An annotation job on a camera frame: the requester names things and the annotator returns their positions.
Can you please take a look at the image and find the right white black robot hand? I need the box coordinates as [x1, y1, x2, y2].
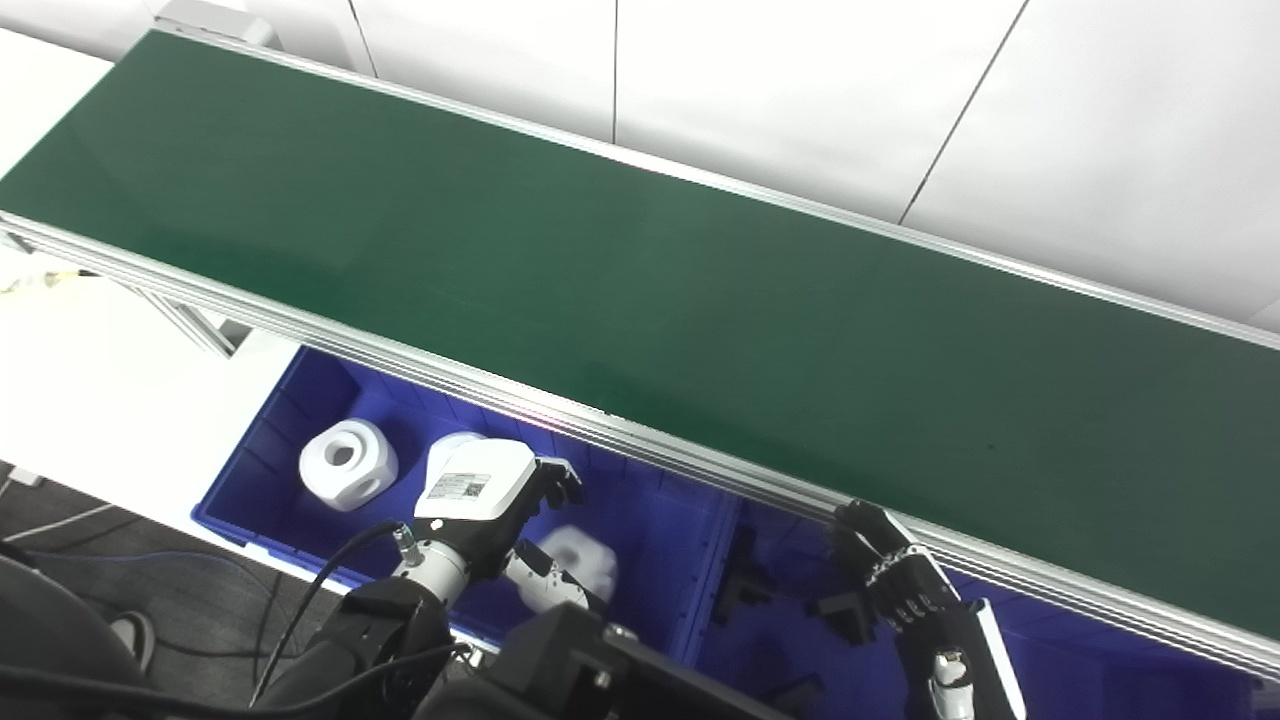
[830, 500, 1027, 720]

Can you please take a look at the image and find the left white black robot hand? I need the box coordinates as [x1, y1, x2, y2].
[412, 438, 601, 616]

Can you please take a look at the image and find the white faceted block part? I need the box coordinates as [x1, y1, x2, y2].
[425, 431, 491, 493]
[535, 525, 620, 605]

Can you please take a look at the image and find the white block part large hole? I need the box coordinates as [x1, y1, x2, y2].
[299, 418, 399, 512]

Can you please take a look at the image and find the blue bin with black parts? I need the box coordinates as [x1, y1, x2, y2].
[690, 495, 1280, 720]

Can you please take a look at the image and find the blue bin with white parts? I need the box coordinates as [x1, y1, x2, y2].
[192, 345, 743, 653]

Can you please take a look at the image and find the green conveyor belt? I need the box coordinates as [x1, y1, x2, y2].
[0, 30, 1280, 641]
[0, 0, 1280, 683]

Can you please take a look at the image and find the dark rounded robot body part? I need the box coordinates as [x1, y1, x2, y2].
[0, 552, 153, 720]

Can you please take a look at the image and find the black robot torso housing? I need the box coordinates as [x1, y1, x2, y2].
[414, 600, 793, 720]

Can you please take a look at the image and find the black bracket part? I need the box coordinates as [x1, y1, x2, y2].
[805, 590, 880, 647]
[711, 524, 772, 627]

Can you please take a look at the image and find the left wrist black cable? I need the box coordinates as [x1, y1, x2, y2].
[248, 518, 421, 707]

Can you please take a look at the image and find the thin black cable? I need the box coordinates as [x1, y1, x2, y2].
[0, 642, 473, 705]

